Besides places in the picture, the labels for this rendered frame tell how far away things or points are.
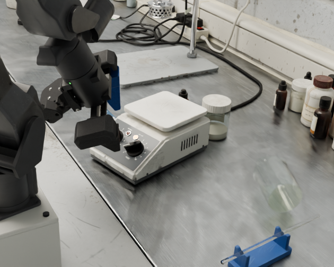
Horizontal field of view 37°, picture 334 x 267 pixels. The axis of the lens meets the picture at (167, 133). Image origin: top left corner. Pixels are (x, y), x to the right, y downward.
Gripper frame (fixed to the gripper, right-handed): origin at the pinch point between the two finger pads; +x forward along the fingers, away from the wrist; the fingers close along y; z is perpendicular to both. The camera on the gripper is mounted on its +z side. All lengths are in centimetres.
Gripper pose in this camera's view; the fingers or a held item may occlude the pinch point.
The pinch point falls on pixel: (109, 116)
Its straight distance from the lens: 83.8
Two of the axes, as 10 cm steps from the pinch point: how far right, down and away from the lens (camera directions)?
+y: 0.5, 7.7, -6.4
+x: 3.1, 6.0, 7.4
